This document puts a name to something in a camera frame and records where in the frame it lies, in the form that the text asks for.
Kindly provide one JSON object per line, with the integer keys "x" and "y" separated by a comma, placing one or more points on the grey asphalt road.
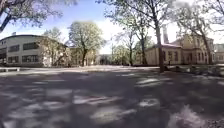
{"x": 110, "y": 90}

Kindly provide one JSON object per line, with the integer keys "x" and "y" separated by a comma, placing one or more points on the thin tall tree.
{"x": 143, "y": 50}

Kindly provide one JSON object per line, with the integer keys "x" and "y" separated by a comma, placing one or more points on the round-crowned green tree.
{"x": 85, "y": 36}

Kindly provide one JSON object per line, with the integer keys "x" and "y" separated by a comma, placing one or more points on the tall dark-trunked tree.
{"x": 160, "y": 50}

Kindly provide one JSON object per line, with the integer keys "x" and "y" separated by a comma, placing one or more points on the small leafy tree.
{"x": 55, "y": 46}

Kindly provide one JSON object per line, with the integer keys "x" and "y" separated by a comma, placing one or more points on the yellow building with chimney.
{"x": 173, "y": 53}

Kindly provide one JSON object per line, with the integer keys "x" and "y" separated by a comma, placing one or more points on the pale flat-roofed building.
{"x": 20, "y": 50}

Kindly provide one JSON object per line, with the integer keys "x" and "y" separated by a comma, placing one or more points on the leaning bare-branched tree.
{"x": 207, "y": 48}

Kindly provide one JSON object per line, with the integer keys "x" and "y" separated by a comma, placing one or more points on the overhanging tree branches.
{"x": 20, "y": 10}

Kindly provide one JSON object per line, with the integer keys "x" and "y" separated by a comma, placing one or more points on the low wall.
{"x": 200, "y": 70}

